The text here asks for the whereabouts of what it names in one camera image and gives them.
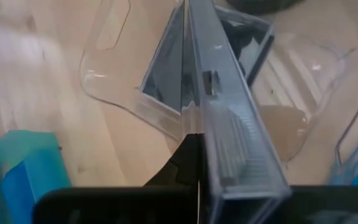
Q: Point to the clear plastic bin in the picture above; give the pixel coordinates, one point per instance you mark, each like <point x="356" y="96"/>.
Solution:
<point x="163" y="118"/>

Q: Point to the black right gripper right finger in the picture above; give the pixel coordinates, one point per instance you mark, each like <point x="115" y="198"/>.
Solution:
<point x="337" y="205"/>

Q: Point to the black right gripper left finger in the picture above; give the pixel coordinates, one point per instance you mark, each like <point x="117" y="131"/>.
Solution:
<point x="135" y="205"/>

